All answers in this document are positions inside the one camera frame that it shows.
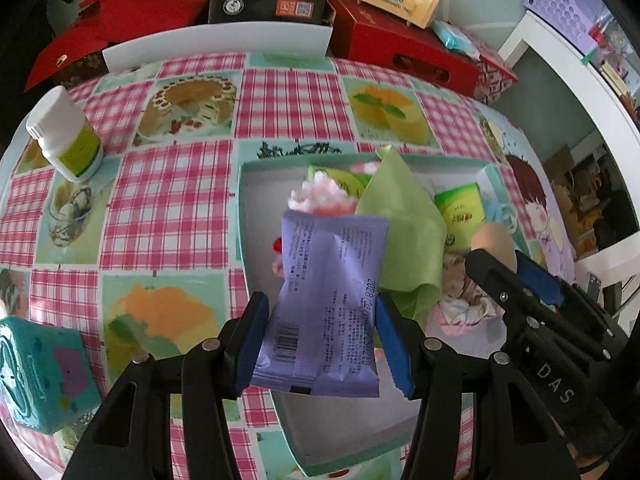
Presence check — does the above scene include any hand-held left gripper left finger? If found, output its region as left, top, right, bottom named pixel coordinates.
left=62, top=291, right=271, bottom=480

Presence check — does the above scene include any teal plastic box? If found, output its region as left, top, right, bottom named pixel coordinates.
left=0, top=316, right=103, bottom=436

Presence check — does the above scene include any large red gift box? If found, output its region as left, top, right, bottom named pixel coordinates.
left=77, top=0, right=238, bottom=43

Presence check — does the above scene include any pink floral scrunchie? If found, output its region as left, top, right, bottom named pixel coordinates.
left=430, top=255, right=506, bottom=338

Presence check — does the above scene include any purple foil packet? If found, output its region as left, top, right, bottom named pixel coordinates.
left=250, top=210, right=391, bottom=401

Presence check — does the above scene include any row of books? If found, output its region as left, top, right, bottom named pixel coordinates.
left=585, top=10, right=640, bottom=116

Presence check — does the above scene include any white pill bottle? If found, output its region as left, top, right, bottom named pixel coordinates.
left=26, top=86, right=104, bottom=183

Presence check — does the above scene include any red flat box with clasp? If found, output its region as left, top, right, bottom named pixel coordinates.
left=22, top=25, right=108, bottom=93

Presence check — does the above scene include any dark floral box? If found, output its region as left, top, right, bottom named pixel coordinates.
left=52, top=47, right=108, bottom=88

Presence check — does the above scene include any black box with gauge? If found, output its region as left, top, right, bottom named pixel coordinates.
left=207, top=0, right=333, bottom=28

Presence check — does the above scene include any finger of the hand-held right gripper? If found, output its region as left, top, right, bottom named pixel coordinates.
left=465, top=249, right=531, bottom=318
left=515, top=251, right=568, bottom=308

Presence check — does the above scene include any brown cardboard box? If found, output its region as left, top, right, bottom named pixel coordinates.
left=542, top=145, right=640, bottom=261

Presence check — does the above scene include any shallow teal tray box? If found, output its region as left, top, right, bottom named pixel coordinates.
left=235, top=152, right=538, bottom=478

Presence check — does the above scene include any pink white wavy towel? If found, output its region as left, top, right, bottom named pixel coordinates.
left=287, top=160, right=381, bottom=218

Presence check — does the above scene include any white chair back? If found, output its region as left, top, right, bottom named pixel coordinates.
left=102, top=22, right=333, bottom=73

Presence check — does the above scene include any checkered printed tablecloth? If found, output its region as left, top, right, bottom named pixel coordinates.
left=0, top=50, right=576, bottom=480

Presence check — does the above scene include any purple file basket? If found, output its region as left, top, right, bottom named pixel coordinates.
left=522, top=0, right=608, bottom=56

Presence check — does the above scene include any blue wet wipes pack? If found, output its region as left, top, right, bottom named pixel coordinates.
left=432, top=20, right=481, bottom=58

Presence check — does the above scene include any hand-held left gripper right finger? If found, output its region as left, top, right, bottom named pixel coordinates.
left=377, top=294, right=581, bottom=480

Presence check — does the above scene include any red patterned box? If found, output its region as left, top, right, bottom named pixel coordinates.
left=465, top=40, right=518, bottom=106

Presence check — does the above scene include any white shelf desk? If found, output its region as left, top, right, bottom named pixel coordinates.
left=497, top=10, right=640, bottom=321

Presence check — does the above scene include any light green cloth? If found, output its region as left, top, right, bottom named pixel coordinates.
left=355, top=145, right=448, bottom=321

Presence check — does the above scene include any beige makeup sponge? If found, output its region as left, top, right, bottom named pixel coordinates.
left=472, top=223, right=518, bottom=273

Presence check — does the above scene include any red carton with cutout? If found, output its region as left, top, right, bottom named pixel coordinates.
left=327, top=0, right=481, bottom=98

